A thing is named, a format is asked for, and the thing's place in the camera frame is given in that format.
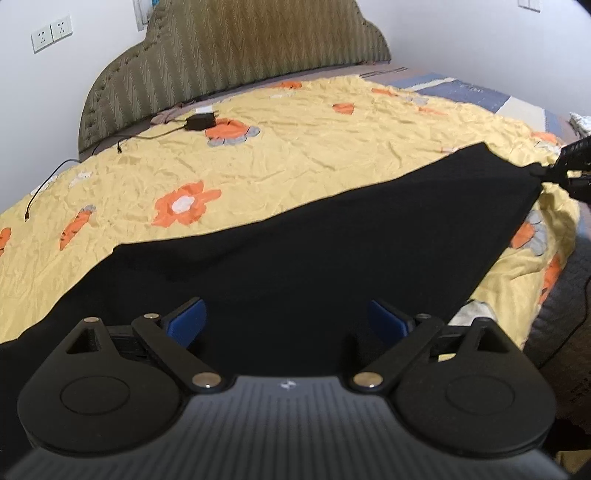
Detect thin black cable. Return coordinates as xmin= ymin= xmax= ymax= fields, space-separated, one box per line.
xmin=538 ymin=300 xmax=591 ymax=370

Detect black power adapter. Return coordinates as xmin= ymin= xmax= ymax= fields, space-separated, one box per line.
xmin=185 ymin=113 xmax=216 ymax=132

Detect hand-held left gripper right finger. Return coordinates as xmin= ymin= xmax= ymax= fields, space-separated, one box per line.
xmin=350 ymin=299 xmax=509 ymax=394

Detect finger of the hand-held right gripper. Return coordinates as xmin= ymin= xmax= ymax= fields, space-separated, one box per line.
xmin=555 ymin=137 xmax=591 ymax=169
xmin=530 ymin=165 xmax=591 ymax=205

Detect black adapter cable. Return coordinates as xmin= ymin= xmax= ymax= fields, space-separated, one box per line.
xmin=116 ymin=124 xmax=189 ymax=155

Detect yellow floral blanket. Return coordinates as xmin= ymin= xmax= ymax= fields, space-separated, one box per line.
xmin=0 ymin=74 xmax=583 ymax=352

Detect olive padded headboard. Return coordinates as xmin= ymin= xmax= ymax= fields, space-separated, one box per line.
xmin=78 ymin=0 xmax=392 ymax=162

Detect pink cloth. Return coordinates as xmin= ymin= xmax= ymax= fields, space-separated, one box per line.
xmin=150 ymin=103 xmax=186 ymax=125

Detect black pants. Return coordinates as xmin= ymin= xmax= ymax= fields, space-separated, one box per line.
xmin=0 ymin=142 xmax=544 ymax=467

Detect white wall socket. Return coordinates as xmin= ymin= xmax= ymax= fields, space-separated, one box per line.
xmin=50 ymin=15 xmax=74 ymax=42
xmin=31 ymin=26 xmax=53 ymax=53

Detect blue patchwork bed sheet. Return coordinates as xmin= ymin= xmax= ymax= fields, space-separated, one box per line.
xmin=365 ymin=65 xmax=575 ymax=139

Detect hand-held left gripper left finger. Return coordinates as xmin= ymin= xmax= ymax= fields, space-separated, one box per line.
xmin=65 ymin=298 xmax=234 ymax=395

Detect grey quilted bedspread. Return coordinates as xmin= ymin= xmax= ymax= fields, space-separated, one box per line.
xmin=522 ymin=251 xmax=591 ymax=416

